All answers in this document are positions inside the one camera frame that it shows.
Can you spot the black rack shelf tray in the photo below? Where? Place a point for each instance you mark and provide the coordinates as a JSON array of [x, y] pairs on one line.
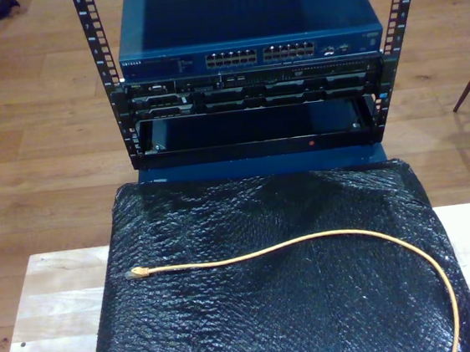
[[257, 148]]

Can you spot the small red round button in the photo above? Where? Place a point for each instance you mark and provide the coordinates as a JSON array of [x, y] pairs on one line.
[[311, 143]]

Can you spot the black rack server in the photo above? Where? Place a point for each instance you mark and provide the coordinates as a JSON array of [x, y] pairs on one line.
[[251, 94]]

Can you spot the black textured mat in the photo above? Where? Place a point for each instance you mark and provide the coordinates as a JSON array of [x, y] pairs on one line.
[[274, 306]]

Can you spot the blue rack base plate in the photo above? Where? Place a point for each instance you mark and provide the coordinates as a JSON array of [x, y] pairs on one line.
[[238, 168]]

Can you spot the blue network switch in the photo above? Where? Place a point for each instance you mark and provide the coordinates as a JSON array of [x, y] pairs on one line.
[[243, 15]]

